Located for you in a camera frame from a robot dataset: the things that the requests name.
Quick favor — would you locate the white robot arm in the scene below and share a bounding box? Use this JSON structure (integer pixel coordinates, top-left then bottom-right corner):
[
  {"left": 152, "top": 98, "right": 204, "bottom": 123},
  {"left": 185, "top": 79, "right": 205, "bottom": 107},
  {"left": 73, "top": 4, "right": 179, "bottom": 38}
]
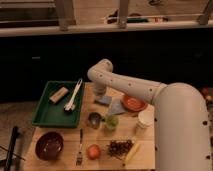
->
[{"left": 87, "top": 59, "right": 212, "bottom": 171}]

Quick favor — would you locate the orange bowl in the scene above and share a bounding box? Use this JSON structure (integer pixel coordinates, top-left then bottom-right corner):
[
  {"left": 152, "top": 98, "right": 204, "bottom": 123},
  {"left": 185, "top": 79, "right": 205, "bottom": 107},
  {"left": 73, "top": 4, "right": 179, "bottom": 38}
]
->
[{"left": 121, "top": 95, "right": 148, "bottom": 112}]

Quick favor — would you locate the purple bowl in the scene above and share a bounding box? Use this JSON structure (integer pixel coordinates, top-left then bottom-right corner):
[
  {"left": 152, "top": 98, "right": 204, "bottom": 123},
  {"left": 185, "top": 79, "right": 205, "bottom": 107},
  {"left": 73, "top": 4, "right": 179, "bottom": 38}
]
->
[{"left": 35, "top": 132, "right": 63, "bottom": 161}]

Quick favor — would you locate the blue-grey cloth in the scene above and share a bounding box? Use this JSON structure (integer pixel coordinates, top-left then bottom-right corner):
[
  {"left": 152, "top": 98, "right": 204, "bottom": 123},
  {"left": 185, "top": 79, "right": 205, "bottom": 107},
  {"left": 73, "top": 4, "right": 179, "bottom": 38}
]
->
[{"left": 107, "top": 99, "right": 126, "bottom": 115}]

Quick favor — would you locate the small metal cup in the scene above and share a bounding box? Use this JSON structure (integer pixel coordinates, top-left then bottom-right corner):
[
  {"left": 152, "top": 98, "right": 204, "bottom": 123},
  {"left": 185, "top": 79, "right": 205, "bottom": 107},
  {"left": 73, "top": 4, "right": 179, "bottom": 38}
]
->
[{"left": 88, "top": 112, "right": 102, "bottom": 129}]

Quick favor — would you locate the white plastic spoon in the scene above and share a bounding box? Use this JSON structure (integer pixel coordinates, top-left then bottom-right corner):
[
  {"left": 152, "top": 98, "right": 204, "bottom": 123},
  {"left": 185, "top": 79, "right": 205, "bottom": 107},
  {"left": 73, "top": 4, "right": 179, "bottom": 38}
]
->
[{"left": 64, "top": 78, "right": 83, "bottom": 111}]

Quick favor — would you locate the green plastic cup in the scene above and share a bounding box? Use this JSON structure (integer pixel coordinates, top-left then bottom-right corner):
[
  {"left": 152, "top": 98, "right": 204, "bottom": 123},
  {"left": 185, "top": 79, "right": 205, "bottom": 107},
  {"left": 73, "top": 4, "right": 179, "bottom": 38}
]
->
[{"left": 105, "top": 115, "right": 119, "bottom": 131}]

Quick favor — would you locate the wooden block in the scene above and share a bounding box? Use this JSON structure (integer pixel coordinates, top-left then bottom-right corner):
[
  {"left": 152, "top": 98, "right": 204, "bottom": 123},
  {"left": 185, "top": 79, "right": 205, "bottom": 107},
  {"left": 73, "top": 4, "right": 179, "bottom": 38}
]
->
[{"left": 49, "top": 87, "right": 69, "bottom": 104}]

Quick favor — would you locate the green plastic tray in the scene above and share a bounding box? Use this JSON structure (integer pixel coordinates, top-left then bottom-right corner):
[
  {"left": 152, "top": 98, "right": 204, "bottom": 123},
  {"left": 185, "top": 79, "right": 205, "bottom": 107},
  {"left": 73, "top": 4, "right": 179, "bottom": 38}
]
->
[{"left": 32, "top": 81, "right": 84, "bottom": 128}]

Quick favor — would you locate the white plastic cup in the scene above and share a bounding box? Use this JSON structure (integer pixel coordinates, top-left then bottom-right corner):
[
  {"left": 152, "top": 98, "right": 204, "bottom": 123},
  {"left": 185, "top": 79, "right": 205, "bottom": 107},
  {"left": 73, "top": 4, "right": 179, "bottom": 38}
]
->
[{"left": 136, "top": 111, "right": 153, "bottom": 133}]

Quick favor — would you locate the bunch of dark grapes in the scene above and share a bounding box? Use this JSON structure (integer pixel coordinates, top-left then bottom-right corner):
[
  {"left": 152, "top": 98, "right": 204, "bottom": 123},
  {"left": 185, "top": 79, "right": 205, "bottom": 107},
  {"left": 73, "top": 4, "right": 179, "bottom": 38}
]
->
[{"left": 108, "top": 140, "right": 133, "bottom": 156}]

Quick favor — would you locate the orange fruit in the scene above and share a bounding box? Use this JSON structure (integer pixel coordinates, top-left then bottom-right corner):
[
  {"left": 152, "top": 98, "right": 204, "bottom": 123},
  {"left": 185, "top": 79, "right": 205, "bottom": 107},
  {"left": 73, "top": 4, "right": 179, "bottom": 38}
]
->
[{"left": 87, "top": 144, "right": 101, "bottom": 160}]

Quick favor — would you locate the metal fork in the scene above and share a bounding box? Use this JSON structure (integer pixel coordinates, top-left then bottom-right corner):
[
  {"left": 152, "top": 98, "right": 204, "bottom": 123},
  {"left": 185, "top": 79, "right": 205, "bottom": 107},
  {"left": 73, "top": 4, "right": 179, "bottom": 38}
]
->
[{"left": 76, "top": 128, "right": 83, "bottom": 166}]

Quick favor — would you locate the yellow banana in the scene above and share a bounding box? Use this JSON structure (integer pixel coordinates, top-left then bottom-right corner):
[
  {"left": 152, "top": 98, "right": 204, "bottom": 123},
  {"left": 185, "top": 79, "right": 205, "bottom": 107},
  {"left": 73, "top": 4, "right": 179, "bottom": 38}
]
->
[{"left": 123, "top": 142, "right": 140, "bottom": 166}]

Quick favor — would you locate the black stand pole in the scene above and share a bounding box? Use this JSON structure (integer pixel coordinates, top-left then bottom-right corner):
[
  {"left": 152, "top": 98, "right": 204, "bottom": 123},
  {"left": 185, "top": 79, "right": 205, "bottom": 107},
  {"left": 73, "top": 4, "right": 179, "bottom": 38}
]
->
[{"left": 4, "top": 126, "right": 19, "bottom": 171}]

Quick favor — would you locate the wooden railing beam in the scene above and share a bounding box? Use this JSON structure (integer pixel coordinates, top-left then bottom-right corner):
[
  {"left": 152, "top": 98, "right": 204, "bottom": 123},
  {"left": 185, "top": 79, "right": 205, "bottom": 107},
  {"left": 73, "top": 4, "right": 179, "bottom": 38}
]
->
[{"left": 0, "top": 20, "right": 213, "bottom": 37}]

